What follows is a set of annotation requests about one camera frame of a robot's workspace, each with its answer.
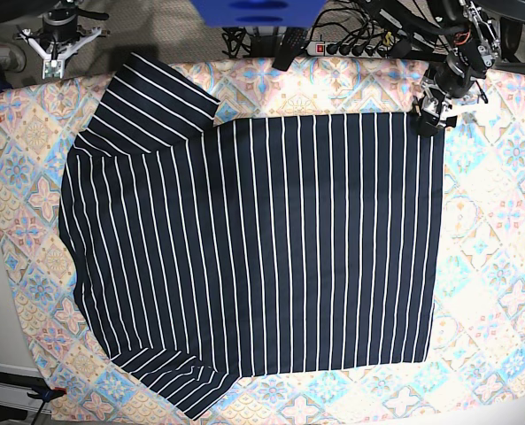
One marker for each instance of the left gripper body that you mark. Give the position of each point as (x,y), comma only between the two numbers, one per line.
(434,101)

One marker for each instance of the navy white striped T-shirt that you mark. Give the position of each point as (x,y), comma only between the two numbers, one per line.
(207,253)

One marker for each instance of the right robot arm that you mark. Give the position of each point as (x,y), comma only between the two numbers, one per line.
(60,24)

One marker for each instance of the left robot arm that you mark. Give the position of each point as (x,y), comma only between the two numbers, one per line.
(461,45)

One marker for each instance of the white labelled power strip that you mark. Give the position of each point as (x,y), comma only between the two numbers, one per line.
(378,49)

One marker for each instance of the black remote control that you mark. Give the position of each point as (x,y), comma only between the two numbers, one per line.
(293,41)

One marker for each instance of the patterned pastel tablecloth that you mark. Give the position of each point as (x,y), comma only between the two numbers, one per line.
(477,355)

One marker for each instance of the blue box overhead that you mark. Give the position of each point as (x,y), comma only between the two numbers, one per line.
(258,13)

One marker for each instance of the orange black clamp lower left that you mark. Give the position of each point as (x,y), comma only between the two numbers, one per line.
(45,395)

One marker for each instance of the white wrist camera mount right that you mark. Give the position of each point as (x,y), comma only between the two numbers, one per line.
(56,45)

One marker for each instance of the white rail lower left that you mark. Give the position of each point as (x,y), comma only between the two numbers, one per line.
(15,385)

